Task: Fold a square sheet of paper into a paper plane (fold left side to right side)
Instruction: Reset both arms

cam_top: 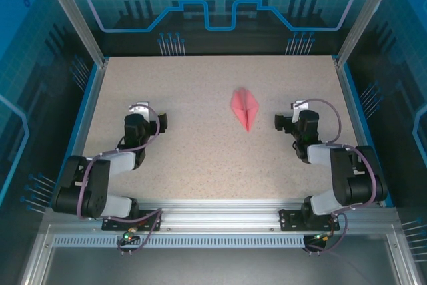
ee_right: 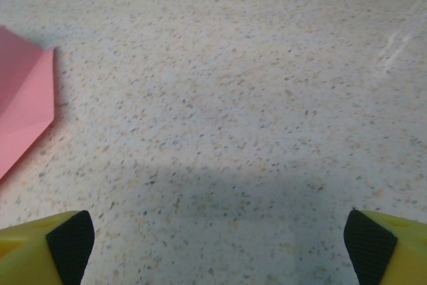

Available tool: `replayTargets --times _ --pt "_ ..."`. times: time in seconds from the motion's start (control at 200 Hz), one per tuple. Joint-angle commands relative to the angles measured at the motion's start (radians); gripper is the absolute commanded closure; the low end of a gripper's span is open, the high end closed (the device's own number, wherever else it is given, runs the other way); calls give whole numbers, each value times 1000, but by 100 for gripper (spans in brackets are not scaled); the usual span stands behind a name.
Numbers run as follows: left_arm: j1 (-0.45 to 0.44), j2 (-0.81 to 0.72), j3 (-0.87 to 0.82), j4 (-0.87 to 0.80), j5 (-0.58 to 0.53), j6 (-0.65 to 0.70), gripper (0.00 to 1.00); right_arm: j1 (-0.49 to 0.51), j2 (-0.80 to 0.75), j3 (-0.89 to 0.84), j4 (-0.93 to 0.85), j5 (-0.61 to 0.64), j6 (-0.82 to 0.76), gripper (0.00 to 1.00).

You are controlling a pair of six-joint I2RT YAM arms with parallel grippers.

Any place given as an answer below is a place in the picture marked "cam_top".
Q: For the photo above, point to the pink paper sheet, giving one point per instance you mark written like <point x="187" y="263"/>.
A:
<point x="245" y="108"/>

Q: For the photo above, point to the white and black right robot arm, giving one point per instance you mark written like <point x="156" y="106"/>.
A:
<point x="347" y="178"/>

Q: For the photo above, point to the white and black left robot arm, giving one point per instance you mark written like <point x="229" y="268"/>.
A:
<point x="96" y="185"/>

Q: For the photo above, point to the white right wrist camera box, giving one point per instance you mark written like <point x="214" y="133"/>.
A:
<point x="297" y="111"/>

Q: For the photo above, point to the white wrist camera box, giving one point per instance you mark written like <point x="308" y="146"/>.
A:
<point x="140" y="109"/>
<point x="297" y="111"/>

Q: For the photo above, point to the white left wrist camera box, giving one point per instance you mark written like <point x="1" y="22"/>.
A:
<point x="140" y="109"/>

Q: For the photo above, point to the aluminium side rail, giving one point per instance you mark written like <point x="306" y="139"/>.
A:
<point x="354" y="115"/>
<point x="90" y="115"/>

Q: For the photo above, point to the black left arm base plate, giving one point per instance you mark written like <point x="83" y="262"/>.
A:
<point x="150" y="221"/>

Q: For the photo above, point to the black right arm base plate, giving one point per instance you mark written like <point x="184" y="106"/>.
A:
<point x="288" y="220"/>

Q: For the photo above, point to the aluminium mounting rail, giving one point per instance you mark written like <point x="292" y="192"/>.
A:
<point x="217" y="213"/>

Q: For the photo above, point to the aluminium frame post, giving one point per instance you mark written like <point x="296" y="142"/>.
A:
<point x="363" y="18"/>
<point x="77" y="18"/>

